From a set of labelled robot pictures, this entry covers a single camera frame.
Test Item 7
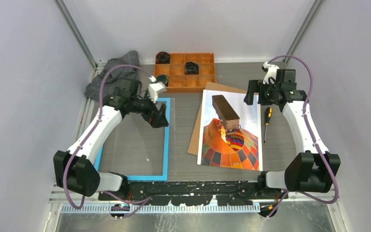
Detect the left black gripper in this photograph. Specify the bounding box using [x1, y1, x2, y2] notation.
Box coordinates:
[131, 89, 169, 128]

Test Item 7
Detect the black yellow screwdriver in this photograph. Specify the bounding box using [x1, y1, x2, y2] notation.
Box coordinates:
[264, 107, 272, 143]

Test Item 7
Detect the brown backing board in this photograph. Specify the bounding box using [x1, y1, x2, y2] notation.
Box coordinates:
[187, 82, 246, 155]

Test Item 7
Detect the hot air balloon photo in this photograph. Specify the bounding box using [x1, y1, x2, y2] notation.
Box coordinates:
[197, 90, 263, 171]

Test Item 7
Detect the blue picture frame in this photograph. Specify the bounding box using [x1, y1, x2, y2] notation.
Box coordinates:
[94, 98, 171, 182]

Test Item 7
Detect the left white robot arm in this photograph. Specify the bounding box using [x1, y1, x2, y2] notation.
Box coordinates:
[53, 76, 169, 200]

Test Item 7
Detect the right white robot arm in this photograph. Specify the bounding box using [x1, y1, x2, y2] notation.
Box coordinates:
[244, 65, 341, 199]

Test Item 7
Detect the green black tape roll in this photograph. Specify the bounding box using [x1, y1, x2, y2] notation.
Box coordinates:
[155, 74, 169, 87]

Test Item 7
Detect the orange compartment tray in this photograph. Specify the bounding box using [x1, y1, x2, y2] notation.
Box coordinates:
[154, 51, 216, 93]

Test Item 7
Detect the black tape roll centre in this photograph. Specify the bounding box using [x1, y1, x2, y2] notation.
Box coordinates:
[184, 61, 200, 75]

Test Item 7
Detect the black tape roll top left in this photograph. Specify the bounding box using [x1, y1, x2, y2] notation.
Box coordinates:
[155, 51, 171, 64]

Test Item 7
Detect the grey checked cloth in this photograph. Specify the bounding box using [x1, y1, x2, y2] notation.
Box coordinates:
[84, 50, 140, 102]

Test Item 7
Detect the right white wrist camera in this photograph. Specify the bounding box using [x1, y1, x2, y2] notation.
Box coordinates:
[261, 62, 280, 85]

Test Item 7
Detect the aluminium left rail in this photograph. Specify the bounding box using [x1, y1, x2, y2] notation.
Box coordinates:
[61, 62, 106, 150]

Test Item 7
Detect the aluminium rail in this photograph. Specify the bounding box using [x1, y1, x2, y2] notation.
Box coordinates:
[48, 179, 340, 214]
[61, 62, 106, 150]

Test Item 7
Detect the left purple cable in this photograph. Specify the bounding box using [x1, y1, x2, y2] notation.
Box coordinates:
[62, 64, 157, 219]

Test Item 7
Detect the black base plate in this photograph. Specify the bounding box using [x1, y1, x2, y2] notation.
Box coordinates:
[97, 180, 284, 206]

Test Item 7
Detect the aluminium front rail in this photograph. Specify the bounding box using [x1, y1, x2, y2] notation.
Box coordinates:
[48, 179, 340, 214]

